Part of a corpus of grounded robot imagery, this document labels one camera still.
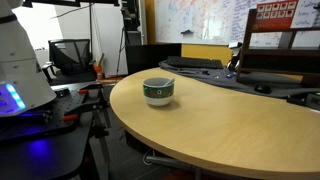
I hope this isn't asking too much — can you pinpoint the black device at table edge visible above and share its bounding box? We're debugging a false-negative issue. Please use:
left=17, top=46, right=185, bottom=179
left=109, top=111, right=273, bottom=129
left=286, top=93, right=320, bottom=110

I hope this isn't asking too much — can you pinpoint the red poster with pictures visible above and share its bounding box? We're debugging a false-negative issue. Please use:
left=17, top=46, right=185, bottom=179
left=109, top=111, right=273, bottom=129
left=253, top=0, right=298, bottom=32

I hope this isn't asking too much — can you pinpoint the black mesh office chair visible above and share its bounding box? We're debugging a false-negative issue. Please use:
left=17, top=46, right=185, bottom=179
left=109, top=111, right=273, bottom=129
left=42, top=39, right=96, bottom=86

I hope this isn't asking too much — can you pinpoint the black camera tripod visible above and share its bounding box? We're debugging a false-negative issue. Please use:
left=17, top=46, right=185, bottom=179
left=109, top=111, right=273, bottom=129
left=116, top=0, right=141, bottom=75

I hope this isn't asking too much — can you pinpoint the black computer keyboard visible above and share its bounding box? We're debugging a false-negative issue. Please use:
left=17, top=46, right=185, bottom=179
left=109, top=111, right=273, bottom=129
left=167, top=56, right=224, bottom=69

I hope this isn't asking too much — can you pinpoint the grey cloth mat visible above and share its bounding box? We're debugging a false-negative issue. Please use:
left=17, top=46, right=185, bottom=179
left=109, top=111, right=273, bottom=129
left=159, top=61, right=320, bottom=98

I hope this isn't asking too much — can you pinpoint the black monitor back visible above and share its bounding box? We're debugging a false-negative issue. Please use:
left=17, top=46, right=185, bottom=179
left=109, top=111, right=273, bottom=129
left=126, top=43, right=182, bottom=75

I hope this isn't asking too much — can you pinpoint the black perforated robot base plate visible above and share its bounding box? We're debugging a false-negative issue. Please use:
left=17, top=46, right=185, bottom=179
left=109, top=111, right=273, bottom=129
left=0, top=83, right=107, bottom=142

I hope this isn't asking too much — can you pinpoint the wall whiteboard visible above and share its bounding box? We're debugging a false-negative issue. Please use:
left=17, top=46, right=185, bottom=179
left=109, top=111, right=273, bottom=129
left=154, top=0, right=320, bottom=47

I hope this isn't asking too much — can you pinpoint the black computer mouse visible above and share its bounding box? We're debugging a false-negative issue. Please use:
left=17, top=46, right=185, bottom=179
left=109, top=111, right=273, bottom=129
left=254, top=85, right=272, bottom=94

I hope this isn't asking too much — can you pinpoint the dark wooden shelf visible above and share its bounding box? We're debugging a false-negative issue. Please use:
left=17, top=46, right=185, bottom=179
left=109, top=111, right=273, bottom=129
left=237, top=9, right=320, bottom=88

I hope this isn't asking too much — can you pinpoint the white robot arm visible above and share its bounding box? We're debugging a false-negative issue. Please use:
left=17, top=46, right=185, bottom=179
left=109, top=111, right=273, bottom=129
left=0, top=0, right=56, bottom=117

